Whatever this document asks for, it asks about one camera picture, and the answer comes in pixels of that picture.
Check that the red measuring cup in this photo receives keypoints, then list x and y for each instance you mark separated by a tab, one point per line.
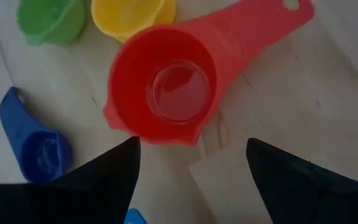
135	77

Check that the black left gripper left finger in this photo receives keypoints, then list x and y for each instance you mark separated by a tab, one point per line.
73	199

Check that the small dark blue measuring cup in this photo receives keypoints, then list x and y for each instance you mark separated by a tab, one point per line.
14	118

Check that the green measuring cup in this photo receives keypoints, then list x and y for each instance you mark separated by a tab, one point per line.
51	21

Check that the yellow measuring cup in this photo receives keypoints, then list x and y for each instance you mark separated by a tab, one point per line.
120	18

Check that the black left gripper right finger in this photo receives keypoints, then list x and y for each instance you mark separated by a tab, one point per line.
306	193

